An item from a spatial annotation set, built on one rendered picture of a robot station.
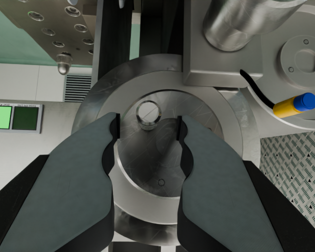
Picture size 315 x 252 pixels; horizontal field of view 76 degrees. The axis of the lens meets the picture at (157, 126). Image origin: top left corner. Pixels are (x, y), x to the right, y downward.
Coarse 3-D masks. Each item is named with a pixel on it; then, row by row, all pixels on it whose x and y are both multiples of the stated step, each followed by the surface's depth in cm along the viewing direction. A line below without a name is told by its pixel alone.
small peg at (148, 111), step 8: (144, 104) 11; (152, 104) 11; (136, 112) 11; (144, 112) 11; (152, 112) 11; (160, 112) 11; (144, 120) 11; (152, 120) 11; (144, 128) 13; (152, 128) 13
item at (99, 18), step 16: (112, 0) 22; (96, 16) 17; (112, 16) 22; (96, 32) 17; (112, 32) 22; (128, 32) 38; (96, 48) 17; (112, 48) 23; (128, 48) 39; (96, 64) 17; (112, 64) 23; (96, 80) 16
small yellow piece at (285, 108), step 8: (240, 72) 13; (248, 80) 13; (256, 88) 12; (264, 96) 12; (296, 96) 10; (304, 96) 10; (312, 96) 10; (272, 104) 12; (280, 104) 11; (288, 104) 10; (296, 104) 10; (304, 104) 9; (312, 104) 9; (280, 112) 11; (288, 112) 11; (296, 112) 10
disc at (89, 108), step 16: (128, 64) 16; (144, 64) 16; (160, 64) 16; (176, 64) 16; (112, 80) 16; (96, 96) 16; (224, 96) 16; (240, 96) 16; (80, 112) 15; (96, 112) 16; (240, 112) 16; (240, 128) 16; (256, 128) 16; (256, 144) 16; (256, 160) 16; (128, 224) 15; (144, 224) 15; (160, 224) 15; (176, 224) 15; (144, 240) 14; (160, 240) 15; (176, 240) 15
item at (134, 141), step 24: (144, 96) 14; (168, 96) 14; (192, 96) 14; (120, 120) 14; (168, 120) 14; (216, 120) 14; (120, 144) 13; (144, 144) 13; (168, 144) 14; (120, 168) 13; (144, 168) 13; (168, 168) 13; (144, 192) 13; (168, 192) 13
